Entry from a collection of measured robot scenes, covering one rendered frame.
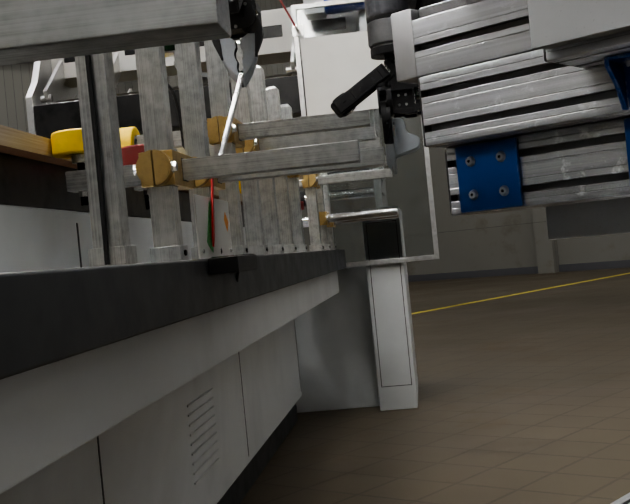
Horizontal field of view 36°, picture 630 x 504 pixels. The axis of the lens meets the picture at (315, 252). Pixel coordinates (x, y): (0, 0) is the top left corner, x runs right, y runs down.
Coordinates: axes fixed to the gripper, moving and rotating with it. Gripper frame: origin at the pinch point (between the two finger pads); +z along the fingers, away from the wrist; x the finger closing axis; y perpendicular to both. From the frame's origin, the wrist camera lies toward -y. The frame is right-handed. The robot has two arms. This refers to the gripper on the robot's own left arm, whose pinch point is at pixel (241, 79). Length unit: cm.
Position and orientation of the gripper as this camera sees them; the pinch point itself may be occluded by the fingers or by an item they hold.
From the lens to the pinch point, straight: 173.6
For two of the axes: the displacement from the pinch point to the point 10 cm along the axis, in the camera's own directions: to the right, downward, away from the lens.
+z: 1.0, 10.0, 0.0
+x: -9.9, 1.0, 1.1
